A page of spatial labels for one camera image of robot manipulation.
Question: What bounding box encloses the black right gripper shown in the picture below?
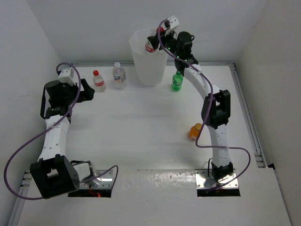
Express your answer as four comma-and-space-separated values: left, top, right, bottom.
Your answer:
149, 27, 181, 57

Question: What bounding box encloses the tall red-cap red-label bottle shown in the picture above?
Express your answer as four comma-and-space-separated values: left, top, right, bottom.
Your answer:
145, 27, 164, 53

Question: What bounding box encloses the small red-cap red-label bottle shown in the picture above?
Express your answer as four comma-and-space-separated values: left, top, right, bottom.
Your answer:
93, 70, 106, 92

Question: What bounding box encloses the white-cap clear labelled bottle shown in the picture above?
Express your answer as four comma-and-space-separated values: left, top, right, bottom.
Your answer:
112, 62, 127, 90

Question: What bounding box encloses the orange juice bottle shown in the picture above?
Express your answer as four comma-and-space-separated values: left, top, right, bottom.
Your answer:
188, 123, 202, 141

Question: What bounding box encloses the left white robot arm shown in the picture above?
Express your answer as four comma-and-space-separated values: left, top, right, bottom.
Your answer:
30, 79, 95, 199

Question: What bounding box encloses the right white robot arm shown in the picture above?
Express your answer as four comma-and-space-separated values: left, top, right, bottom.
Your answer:
147, 27, 233, 181

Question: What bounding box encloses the white plastic bin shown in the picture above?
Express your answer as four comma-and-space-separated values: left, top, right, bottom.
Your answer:
129, 28, 167, 87

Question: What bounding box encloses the green soda bottle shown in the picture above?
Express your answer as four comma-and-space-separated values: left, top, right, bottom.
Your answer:
172, 71, 183, 92

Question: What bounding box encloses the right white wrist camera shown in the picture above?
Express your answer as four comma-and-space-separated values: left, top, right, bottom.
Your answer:
164, 16, 179, 31

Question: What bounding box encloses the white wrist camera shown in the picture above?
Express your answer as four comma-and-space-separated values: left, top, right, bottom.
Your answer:
58, 68, 78, 86
164, 16, 179, 31

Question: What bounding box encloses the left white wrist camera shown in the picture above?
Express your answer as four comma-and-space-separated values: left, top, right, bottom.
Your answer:
58, 68, 78, 86

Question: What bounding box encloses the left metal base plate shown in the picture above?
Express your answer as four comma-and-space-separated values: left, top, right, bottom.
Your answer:
80, 169, 114, 190

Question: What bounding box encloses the metal base plate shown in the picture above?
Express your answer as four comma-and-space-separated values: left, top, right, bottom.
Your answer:
195, 169, 239, 190
80, 169, 114, 190

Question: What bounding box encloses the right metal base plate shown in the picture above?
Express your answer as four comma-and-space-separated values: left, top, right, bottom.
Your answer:
195, 169, 239, 190

